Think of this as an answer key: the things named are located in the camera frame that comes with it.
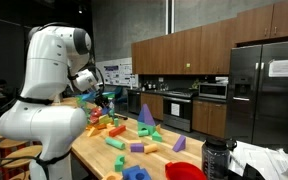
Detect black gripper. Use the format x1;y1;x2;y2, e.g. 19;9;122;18
93;91;111;110

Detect blue cube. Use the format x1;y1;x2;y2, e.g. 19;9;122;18
100;105;112;116

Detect purple tall triangle block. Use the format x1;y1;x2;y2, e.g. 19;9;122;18
140;103;157;127

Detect green triangle block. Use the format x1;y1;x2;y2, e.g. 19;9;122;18
151;130;163;143

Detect blue office chair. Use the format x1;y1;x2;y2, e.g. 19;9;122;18
112;85;129;105

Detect black pen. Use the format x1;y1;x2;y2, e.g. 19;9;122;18
114;113;129;121

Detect red long block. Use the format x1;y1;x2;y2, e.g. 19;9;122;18
108;124;127;138

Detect dark dishwasher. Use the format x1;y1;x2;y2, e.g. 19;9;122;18
127;89;142;115

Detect yellow flat block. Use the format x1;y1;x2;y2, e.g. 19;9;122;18
86;126;102;138

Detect white poster board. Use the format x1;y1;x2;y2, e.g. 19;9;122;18
95;57;139;89

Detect green long cylinder block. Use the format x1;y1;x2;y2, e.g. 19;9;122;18
104;137;126;151

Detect brown wide base cabinet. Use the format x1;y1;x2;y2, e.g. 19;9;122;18
140;92;164;121

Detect green wide arch block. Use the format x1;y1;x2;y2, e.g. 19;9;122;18
137;121;157;135

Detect purple rectangular block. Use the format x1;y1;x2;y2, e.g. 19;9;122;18
129;143;145;154

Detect green small arch block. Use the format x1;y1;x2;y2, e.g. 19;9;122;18
113;154;126;173

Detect yellow cylinder block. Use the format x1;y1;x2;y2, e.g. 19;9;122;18
143;143;159;155

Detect orange square block with hole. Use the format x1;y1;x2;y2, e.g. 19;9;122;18
102;171;124;180

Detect stainless oven with stove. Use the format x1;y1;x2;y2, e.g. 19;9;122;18
162;88;198;133

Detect blue square block with hole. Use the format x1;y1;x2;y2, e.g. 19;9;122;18
129;168;153;180

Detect purple wedge block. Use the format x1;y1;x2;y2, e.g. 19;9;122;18
172;134;187;153

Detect green potted plant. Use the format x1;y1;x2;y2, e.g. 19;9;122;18
190;79;200;90

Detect seated person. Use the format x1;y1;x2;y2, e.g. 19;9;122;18
0;79;18;105

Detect red bowl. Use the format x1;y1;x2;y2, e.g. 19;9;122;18
164;161;208;180

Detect brown narrow base cabinet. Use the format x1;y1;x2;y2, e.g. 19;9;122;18
192;99;228;139

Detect stainless microwave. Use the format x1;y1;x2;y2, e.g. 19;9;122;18
198;82;229;100

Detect white vertical pipe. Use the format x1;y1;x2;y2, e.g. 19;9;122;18
165;0;176;36

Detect black water bottle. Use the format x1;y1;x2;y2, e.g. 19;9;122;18
201;136;238;180

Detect white papers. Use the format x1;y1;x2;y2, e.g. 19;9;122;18
228;140;288;180

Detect stainless steel fridge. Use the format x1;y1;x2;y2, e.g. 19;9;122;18
224;39;288;155

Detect white paper on fridge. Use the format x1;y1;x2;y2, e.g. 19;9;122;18
268;58;288;79

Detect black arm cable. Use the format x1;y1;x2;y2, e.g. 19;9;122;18
15;95;72;180

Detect brown upper wall cabinets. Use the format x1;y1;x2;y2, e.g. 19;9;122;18
131;0;288;76

